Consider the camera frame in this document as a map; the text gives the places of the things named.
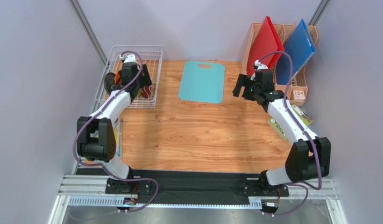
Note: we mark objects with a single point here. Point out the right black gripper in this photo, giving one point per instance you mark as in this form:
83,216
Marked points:
245,83

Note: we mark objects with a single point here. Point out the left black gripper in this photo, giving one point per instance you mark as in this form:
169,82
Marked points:
145,80

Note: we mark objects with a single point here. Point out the red floral plate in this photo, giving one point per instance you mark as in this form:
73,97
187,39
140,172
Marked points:
145,91

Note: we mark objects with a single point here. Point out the orange plate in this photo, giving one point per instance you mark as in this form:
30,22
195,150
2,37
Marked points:
117,78

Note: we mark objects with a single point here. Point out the dark grey plate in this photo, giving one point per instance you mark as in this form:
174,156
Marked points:
109,82

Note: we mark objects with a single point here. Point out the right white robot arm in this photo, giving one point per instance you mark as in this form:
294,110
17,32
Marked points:
309,156

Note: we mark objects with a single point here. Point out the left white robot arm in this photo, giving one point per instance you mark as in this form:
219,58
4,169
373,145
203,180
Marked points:
95,139

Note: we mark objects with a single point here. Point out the teal cutting board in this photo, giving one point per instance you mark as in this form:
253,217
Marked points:
202,82

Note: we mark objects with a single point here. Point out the red folder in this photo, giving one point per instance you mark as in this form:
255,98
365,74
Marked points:
264,41

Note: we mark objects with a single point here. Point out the pink plastic file organizer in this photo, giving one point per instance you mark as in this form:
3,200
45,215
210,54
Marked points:
284,31

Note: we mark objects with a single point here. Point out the small white cube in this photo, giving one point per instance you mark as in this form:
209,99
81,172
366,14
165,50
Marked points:
298,95

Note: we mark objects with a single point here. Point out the illustrated book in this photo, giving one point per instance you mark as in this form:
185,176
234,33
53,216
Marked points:
118,132

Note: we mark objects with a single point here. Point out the blue folder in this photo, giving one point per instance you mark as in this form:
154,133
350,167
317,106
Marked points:
300,47

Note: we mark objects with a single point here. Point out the green leaflet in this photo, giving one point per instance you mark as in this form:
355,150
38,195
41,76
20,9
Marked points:
307,120

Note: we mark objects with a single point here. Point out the black base mat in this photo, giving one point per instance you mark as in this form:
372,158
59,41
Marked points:
195,188

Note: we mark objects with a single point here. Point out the white wire dish rack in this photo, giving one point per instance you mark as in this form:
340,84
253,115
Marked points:
151,56

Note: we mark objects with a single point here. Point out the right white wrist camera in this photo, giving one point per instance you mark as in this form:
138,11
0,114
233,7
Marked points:
259,66

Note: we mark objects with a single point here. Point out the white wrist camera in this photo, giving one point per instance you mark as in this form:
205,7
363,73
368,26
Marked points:
259,66
130,58

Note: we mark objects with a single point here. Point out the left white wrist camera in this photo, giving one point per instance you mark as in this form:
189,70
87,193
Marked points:
130,58

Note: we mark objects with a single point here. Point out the aluminium frame rail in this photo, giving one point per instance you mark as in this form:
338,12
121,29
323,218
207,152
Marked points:
155,196

